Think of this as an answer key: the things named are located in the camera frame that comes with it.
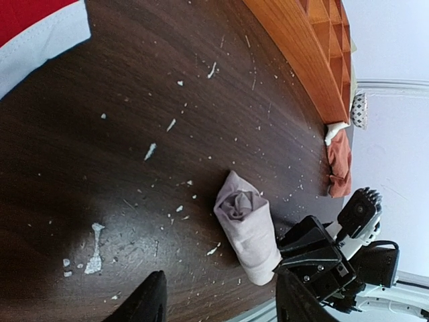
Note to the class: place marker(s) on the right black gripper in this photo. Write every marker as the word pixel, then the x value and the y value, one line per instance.
pixel 316 254

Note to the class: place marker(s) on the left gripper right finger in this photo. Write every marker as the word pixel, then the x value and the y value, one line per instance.
pixel 295 303

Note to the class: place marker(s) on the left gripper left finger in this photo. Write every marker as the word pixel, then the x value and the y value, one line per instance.
pixel 147 303

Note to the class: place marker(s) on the mauve underwear white waistband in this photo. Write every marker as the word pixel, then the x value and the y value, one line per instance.
pixel 246 220

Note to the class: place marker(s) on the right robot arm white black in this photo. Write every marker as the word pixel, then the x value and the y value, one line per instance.
pixel 386 288

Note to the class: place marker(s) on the orange underwear white waistband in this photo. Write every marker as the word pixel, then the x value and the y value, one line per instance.
pixel 339 158

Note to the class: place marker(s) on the red underwear white trim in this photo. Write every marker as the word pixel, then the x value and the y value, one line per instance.
pixel 33 32

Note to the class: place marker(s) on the orange wooden compartment tray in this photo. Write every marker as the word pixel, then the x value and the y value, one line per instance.
pixel 314 37

